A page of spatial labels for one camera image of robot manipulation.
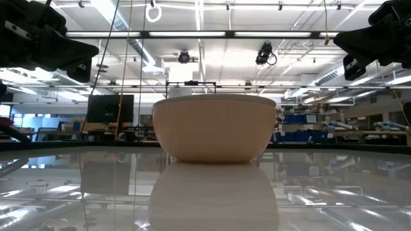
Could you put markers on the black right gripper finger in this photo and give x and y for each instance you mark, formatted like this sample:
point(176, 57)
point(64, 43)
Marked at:
point(366, 43)
point(353, 69)

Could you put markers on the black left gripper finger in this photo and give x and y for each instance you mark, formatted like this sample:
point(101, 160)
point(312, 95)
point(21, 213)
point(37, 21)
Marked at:
point(80, 72)
point(70, 51)

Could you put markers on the beige bowl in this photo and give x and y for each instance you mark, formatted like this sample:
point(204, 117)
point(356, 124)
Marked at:
point(214, 128)

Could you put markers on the white lying robot arm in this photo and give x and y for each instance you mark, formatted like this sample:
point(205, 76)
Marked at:
point(390, 125)
point(337, 125)

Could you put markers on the black computer monitor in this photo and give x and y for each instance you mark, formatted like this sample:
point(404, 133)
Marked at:
point(110, 109)

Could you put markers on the wooden table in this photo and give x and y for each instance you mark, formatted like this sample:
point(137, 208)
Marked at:
point(369, 133)

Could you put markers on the blue storage bin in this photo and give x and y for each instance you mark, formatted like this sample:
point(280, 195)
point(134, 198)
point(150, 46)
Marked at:
point(297, 118)
point(305, 137)

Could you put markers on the round black ceiling fixture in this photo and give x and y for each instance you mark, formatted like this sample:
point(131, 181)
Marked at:
point(184, 57)

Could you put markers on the black overhead camera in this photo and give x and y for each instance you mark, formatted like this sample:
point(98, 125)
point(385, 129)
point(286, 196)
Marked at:
point(264, 54)

